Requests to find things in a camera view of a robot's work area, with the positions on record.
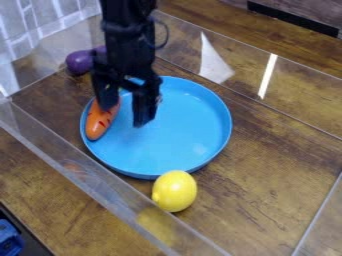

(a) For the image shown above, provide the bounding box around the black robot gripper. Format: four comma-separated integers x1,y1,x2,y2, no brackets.
90,23,165,129

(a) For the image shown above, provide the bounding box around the orange toy carrot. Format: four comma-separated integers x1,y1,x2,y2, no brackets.
86,100,121,140

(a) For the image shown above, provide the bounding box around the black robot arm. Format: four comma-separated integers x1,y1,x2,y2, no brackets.
91,0,166,127

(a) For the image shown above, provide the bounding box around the purple toy eggplant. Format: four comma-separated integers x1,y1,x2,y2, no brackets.
66,45,106,76

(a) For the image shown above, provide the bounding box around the blue round plate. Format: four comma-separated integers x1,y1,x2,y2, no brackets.
83,76,233,180

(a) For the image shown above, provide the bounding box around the yellow toy lemon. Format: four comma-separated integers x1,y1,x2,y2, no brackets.
151,170,198,212

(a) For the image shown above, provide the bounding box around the blue object at corner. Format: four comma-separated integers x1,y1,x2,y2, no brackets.
0,219,24,256

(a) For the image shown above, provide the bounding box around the clear acrylic enclosure wall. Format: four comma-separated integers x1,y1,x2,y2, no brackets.
0,0,342,256

